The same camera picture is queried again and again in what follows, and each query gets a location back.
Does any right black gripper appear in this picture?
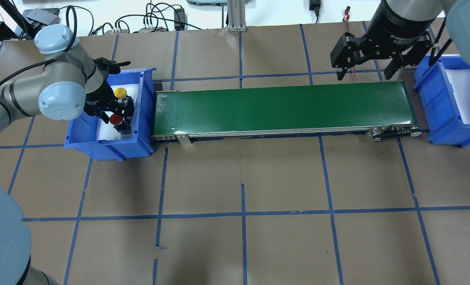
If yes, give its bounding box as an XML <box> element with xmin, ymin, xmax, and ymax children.
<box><xmin>329</xmin><ymin>24</ymin><xmax>433</xmax><ymax>81</ymax></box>

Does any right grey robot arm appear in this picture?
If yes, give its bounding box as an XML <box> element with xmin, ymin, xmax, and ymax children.
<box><xmin>330</xmin><ymin>0</ymin><xmax>470</xmax><ymax>80</ymax></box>

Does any aluminium frame post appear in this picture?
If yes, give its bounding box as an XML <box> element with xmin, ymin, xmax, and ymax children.
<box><xmin>227</xmin><ymin>0</ymin><xmax>247</xmax><ymax>33</ymax></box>

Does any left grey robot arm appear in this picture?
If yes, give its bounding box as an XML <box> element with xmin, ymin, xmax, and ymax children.
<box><xmin>0</xmin><ymin>24</ymin><xmax>130</xmax><ymax>133</ymax></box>

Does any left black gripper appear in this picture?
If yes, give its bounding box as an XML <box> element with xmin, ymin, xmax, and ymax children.
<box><xmin>84</xmin><ymin>58</ymin><xmax>135</xmax><ymax>124</ymax></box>

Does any right white foam pad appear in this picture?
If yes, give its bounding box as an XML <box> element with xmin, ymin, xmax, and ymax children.
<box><xmin>445</xmin><ymin>69</ymin><xmax>470</xmax><ymax>124</ymax></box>

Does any right blue plastic bin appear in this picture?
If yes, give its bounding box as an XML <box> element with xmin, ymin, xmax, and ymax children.
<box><xmin>414</xmin><ymin>55</ymin><xmax>470</xmax><ymax>148</ymax></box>

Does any left blue plastic bin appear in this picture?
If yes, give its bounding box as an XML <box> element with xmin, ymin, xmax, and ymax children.
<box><xmin>63</xmin><ymin>67</ymin><xmax>157</xmax><ymax>161</ymax></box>

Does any green conveyor belt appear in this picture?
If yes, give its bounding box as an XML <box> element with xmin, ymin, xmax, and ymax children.
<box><xmin>150</xmin><ymin>81</ymin><xmax>422</xmax><ymax>141</ymax></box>

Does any white foam pad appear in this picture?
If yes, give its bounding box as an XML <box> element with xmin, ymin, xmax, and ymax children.
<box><xmin>97</xmin><ymin>84</ymin><xmax>139</xmax><ymax>141</ymax></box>
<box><xmin>445</xmin><ymin>69</ymin><xmax>470</xmax><ymax>124</ymax></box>

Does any red push button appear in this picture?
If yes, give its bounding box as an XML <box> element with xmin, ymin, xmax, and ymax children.
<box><xmin>109</xmin><ymin>114</ymin><xmax>130</xmax><ymax>135</ymax></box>

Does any yellow push button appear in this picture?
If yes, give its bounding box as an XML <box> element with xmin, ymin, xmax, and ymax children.
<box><xmin>114</xmin><ymin>88</ymin><xmax>127</xmax><ymax>99</ymax></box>

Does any left white foam pad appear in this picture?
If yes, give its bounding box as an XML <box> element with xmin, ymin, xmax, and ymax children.
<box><xmin>97</xmin><ymin>84</ymin><xmax>139</xmax><ymax>141</ymax></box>

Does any blue plastic bin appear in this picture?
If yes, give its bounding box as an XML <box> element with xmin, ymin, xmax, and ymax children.
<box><xmin>414</xmin><ymin>55</ymin><xmax>470</xmax><ymax>148</ymax></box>
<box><xmin>63</xmin><ymin>67</ymin><xmax>157</xmax><ymax>161</ymax></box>

